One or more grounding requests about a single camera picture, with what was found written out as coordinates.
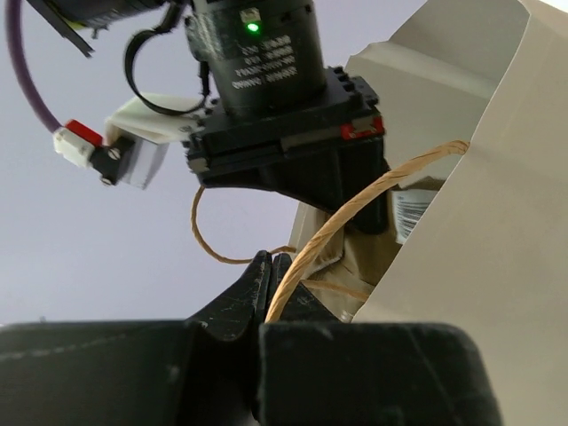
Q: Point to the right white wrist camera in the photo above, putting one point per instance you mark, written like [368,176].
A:
[133,146]

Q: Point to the brown snack packet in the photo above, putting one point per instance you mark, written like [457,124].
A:
[352,260]

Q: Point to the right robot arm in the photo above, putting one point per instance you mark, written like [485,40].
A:
[254,57]

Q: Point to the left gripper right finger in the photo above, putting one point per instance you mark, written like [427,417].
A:
[327,372]

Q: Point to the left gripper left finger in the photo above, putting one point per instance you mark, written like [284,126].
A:
[195,371]

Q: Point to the blue snack packet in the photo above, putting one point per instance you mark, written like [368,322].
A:
[408,206]

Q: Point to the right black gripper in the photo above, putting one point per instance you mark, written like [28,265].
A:
[278,152]

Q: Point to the beige paper bag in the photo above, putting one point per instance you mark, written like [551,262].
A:
[489,254]

